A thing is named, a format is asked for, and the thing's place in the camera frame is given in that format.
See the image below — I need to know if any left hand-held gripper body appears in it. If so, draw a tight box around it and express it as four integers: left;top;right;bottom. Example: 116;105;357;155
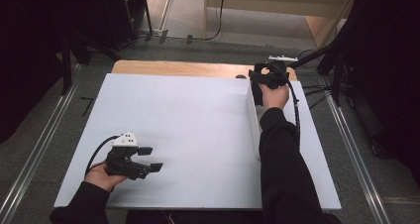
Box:
105;131;153;181

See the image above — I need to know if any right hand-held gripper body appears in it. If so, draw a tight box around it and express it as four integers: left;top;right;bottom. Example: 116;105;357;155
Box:
262;55;299;90

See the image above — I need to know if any long white plastic bin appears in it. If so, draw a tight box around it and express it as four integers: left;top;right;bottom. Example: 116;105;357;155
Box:
247;79;265;162

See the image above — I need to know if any person's right hand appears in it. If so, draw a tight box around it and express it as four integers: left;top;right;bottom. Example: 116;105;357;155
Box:
259;83;290;111

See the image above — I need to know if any person's left hand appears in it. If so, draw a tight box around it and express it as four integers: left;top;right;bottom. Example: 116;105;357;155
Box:
84;163;128;192

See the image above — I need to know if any white board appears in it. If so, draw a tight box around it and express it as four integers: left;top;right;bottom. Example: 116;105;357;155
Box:
53;72;343;211

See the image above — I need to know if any light wooden furniture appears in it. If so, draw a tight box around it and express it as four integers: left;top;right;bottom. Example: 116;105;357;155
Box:
202;0;361;50

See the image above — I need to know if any black metal stand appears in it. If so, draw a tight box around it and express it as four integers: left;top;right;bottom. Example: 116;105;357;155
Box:
288;42;346;107
60;32;123;96

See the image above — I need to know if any wooden table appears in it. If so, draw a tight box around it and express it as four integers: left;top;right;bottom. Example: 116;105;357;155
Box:
111;59;299;82

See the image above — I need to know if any dark curtain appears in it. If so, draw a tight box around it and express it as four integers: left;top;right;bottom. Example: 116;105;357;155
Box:
340;0;420;185

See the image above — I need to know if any black cabinet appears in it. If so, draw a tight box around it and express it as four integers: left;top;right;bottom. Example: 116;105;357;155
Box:
98;0;155;52

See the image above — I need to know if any left hand-held gripper cable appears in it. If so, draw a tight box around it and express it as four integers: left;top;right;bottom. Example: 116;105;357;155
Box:
84;135;120;177

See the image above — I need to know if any hand-held gripper cable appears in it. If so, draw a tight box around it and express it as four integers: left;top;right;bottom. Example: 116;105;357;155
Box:
84;135;120;177
285;78;302;143

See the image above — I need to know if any right hand-held gripper cable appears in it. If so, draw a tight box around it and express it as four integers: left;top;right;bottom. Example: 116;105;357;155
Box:
285;78;302;143

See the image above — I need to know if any bundle of black floor cables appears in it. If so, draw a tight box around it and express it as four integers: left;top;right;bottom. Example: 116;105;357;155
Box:
298;49;335;109

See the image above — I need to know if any black hanging cable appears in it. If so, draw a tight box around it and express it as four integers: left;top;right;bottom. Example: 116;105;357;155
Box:
197;0;227;42

